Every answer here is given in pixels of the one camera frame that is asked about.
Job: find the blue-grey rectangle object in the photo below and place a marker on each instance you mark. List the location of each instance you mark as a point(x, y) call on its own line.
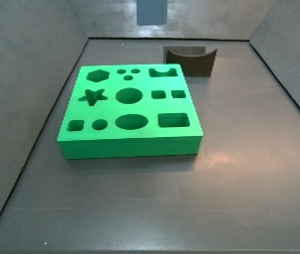
point(152, 12)

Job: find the green shape sorter block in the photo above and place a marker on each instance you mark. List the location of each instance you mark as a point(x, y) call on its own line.
point(131, 110)

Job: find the dark curved arch block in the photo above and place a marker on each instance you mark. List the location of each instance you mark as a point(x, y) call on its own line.
point(195, 59)

